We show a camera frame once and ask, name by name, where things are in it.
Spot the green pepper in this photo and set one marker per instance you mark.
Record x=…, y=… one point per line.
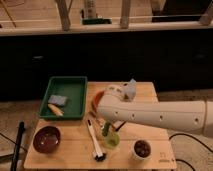
x=106, y=128

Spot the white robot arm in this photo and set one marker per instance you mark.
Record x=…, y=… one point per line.
x=194, y=117

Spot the orange bowl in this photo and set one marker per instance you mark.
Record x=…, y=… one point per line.
x=96, y=100

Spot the purple bowl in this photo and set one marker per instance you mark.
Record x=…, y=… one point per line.
x=47, y=139

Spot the green plastic tray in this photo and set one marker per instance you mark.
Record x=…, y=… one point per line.
x=68, y=93

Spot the wooden block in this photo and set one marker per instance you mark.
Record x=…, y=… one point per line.
x=120, y=126

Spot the blue sponge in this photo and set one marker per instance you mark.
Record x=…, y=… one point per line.
x=57, y=100

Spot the yellow corn cob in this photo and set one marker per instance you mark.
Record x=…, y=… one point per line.
x=55, y=110

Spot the green object on shelf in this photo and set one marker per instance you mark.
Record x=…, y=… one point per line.
x=96, y=21

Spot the white cup with dark contents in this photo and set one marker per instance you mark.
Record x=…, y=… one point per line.
x=141, y=150

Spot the black pole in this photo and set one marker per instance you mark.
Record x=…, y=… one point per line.
x=17, y=147

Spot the white handled brush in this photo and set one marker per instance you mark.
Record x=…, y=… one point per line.
x=99, y=154

